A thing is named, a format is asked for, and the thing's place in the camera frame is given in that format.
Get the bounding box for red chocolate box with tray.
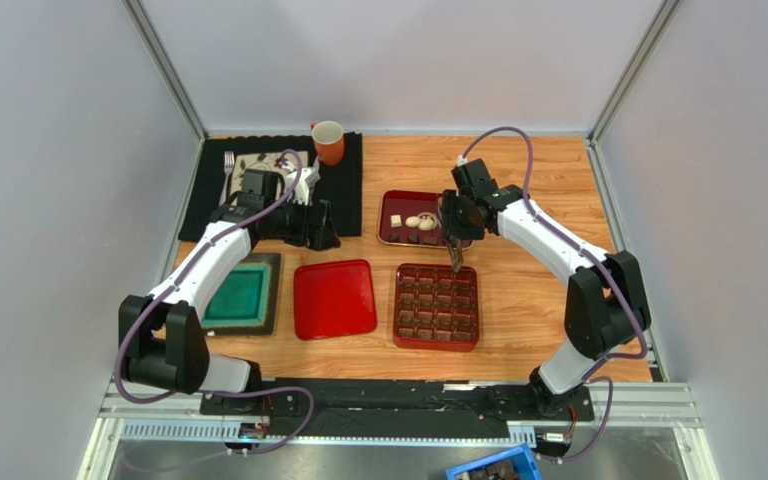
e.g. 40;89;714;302
393;263;480;353

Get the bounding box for metal serving tongs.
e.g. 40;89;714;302
447;238;464;273

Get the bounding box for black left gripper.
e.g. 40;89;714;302
263;194;340;251

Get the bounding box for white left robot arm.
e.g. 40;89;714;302
114;166;341;404

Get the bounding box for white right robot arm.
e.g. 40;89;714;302
440;158;651;418

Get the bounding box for orange mug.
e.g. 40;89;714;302
311;121;345;166

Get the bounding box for blue plastic bin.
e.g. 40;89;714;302
445;444;543;480

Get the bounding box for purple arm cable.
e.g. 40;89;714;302
112;148;316;457
455;126;650;464

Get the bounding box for red tin lid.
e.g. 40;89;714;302
293;259;377;341

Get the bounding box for white round chocolate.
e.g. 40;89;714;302
405;216;421;228
417;215;438;231

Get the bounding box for silver fork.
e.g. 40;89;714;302
223;151;236;180

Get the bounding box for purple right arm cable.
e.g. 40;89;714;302
455;126;650;464

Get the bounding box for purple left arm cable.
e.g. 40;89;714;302
112;148;316;457

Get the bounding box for red chocolate serving tray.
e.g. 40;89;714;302
378;190;447;249

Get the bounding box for black cloth placemat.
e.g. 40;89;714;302
178;133;363;242

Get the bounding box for turquoise glazed dark plate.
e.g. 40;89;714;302
202;253;282;336

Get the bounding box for floral square plate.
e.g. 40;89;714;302
225;152;298;196

